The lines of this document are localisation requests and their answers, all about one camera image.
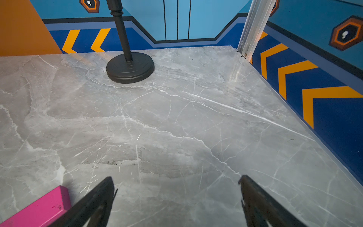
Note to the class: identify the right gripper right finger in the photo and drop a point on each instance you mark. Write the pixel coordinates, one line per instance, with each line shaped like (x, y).
(261, 209)

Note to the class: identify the black microphone on stand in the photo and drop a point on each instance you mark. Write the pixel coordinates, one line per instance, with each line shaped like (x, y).
(128, 67)

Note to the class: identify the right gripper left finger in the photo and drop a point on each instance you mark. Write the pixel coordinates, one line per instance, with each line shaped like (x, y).
(93, 210)

